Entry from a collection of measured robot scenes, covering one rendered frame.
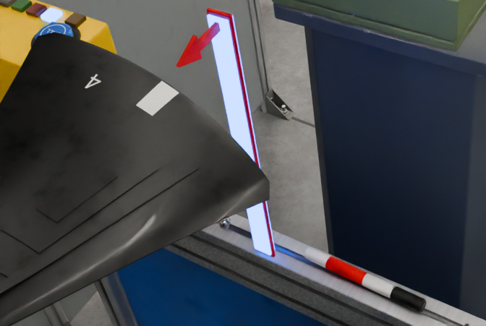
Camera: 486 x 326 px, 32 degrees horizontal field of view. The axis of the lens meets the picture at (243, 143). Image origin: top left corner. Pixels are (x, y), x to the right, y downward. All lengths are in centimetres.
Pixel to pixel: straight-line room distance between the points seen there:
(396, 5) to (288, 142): 136
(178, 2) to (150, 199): 132
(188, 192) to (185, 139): 5
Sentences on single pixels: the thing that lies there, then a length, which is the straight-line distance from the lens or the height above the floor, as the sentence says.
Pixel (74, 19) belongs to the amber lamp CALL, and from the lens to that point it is 96.
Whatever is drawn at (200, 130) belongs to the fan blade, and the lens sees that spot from 65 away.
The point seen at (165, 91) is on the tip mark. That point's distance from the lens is 66.
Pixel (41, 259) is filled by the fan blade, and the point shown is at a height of 119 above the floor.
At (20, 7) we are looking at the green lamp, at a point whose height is 108.
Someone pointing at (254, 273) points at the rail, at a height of 82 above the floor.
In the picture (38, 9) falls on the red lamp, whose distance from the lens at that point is 100.
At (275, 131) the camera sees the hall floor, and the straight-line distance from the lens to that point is 232.
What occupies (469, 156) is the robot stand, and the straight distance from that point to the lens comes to 107.
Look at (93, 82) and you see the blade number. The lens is 67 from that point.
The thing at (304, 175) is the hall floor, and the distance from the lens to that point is 220.
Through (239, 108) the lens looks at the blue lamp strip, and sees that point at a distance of 78.
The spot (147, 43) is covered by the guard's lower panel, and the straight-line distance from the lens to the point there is 184.
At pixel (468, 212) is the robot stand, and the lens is 115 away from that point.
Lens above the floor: 161
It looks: 44 degrees down
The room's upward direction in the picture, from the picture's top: 11 degrees counter-clockwise
